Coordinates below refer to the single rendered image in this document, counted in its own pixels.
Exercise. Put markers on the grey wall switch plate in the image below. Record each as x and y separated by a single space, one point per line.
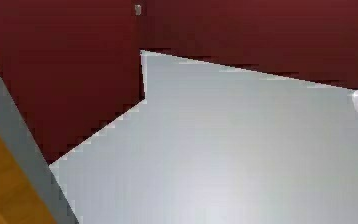
138 9

